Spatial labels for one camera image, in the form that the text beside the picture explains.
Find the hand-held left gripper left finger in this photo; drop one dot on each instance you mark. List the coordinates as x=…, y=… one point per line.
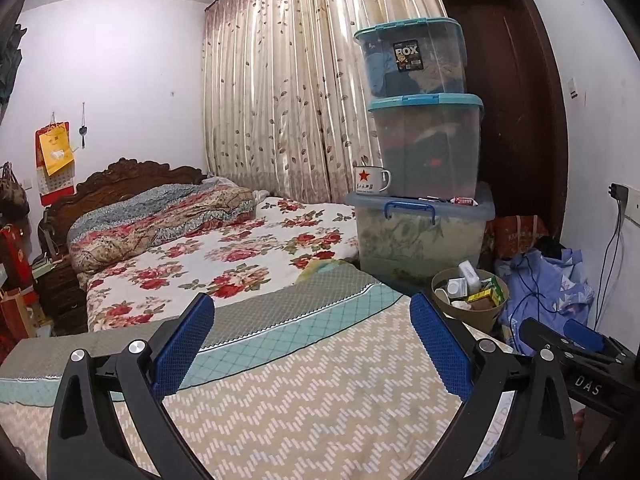
x=182, y=345

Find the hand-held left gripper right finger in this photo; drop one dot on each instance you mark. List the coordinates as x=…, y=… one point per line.
x=442, y=345

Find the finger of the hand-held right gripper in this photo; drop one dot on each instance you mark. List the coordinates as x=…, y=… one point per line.
x=585, y=335
x=545, y=340

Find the beige wastebasket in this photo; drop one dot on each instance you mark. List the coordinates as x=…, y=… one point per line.
x=470, y=317

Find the blue cloth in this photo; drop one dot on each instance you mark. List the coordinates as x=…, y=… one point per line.
x=565, y=285

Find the bed with floral sheet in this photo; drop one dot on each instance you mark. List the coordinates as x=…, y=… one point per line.
x=200, y=260

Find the red printed bag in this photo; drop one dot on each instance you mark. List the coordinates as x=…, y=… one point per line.
x=515, y=235

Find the floral patchwork quilt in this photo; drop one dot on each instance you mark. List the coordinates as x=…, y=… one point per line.
x=150, y=220

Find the chevron patterned tablecloth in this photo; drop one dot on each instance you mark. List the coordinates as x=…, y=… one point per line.
x=300, y=400

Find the dark wooden nightstand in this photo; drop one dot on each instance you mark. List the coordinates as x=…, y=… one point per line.
x=60, y=290

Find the yellow cloth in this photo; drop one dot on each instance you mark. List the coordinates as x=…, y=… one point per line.
x=320, y=267

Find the small red white box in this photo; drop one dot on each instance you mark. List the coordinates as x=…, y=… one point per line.
x=462, y=201

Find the black backpack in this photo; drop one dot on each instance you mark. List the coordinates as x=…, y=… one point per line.
x=47, y=235

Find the white enamel mug red star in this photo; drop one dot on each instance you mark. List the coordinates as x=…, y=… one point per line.
x=367, y=180

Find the carved wooden headboard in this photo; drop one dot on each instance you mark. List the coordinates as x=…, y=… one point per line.
x=130, y=170

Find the red gift bag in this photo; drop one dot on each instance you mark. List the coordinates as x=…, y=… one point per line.
x=12, y=255

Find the clear storage box teal lid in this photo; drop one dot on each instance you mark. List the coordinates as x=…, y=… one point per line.
x=425, y=145

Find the brown handbag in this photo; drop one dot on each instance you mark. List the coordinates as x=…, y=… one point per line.
x=15, y=195

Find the dark hanging ornament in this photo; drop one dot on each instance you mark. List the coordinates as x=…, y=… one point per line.
x=83, y=130

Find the dark brown door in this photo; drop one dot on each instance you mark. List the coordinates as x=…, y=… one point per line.
x=515, y=85

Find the clear storage box black label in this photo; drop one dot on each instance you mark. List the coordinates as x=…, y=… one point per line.
x=440, y=70

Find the beige leaf-print curtain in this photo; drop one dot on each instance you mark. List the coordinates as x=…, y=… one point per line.
x=280, y=85

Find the dark folded clothes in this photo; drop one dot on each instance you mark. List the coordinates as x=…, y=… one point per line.
x=10, y=70

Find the white wall outlet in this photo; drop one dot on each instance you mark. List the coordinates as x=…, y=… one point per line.
x=634, y=206

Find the red yellow wall calendar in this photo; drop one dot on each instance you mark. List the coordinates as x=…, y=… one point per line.
x=55, y=150

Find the white wall switch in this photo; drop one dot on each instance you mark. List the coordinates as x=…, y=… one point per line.
x=574, y=88

